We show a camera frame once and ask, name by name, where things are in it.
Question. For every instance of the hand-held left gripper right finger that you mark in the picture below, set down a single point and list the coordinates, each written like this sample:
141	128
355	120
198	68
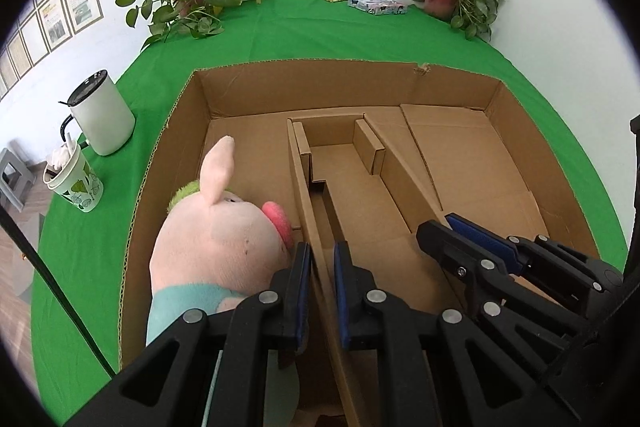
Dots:
341	302

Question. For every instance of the green tablecloth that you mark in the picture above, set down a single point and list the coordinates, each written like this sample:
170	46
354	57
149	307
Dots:
325	32

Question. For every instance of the large cardboard box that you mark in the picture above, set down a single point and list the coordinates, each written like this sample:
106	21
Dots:
450	142

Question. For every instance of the grid of framed wall pictures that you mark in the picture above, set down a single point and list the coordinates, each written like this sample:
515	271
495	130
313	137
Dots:
80	2

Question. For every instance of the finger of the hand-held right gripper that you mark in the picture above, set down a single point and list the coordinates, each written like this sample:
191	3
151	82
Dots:
482	237
450	252

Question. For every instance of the white kettle with black lid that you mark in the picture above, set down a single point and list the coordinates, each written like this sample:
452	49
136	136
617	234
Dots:
105	122

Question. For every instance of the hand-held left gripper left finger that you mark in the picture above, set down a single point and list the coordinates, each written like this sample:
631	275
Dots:
302	302

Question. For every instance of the grey plastic stool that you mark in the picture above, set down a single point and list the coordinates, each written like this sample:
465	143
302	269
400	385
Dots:
12	179

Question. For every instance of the leaf-print paper cup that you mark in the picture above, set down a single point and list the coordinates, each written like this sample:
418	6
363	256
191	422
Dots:
80	189

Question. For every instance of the cardboard divider insert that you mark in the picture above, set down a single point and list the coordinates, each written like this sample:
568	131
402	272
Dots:
340	167

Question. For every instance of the colourful printed packet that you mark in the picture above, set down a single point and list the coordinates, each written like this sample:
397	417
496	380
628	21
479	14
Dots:
377	6

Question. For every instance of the pink plush pig toy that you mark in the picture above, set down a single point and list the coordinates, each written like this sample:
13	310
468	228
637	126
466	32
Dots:
220	247

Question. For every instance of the crumpled white tissue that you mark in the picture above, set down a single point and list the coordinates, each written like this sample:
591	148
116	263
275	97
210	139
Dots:
62	155

